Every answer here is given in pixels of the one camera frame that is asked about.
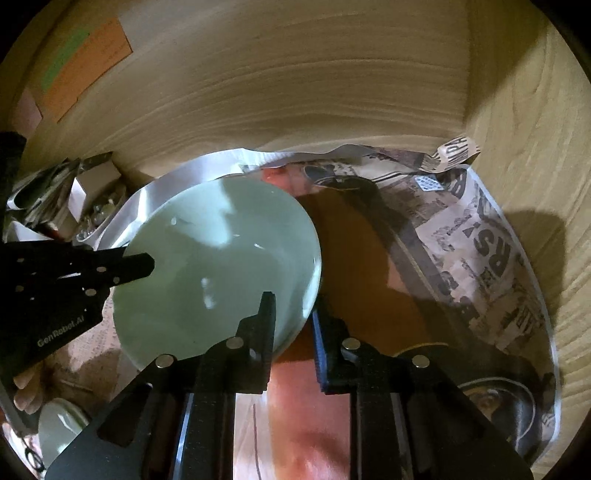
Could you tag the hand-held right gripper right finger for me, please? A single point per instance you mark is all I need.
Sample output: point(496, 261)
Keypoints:
point(319, 353)

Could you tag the folded newspaper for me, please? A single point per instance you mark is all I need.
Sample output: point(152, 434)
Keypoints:
point(37, 189)

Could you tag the small patterned bowl of trinkets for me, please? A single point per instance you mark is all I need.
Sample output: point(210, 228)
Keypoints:
point(104, 217)

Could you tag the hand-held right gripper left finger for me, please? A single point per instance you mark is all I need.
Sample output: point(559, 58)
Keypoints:
point(268, 323)

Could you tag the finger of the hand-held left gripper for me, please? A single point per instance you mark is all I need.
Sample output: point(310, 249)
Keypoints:
point(131, 266)

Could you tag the pale green plate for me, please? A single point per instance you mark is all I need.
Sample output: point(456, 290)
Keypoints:
point(62, 429)

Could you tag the person's left hand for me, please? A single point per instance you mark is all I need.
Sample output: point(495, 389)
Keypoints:
point(27, 390)

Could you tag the pink paper note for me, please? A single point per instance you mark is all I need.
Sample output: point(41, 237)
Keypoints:
point(30, 113)

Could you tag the green paper note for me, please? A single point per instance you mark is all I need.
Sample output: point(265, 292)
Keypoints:
point(64, 60)

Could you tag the pale green bowl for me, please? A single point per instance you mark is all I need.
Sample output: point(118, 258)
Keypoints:
point(207, 258)

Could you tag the orange paper note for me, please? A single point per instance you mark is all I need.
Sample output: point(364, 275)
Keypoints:
point(92, 69)

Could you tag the newspaper print table mat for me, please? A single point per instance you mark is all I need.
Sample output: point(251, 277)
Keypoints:
point(485, 258)

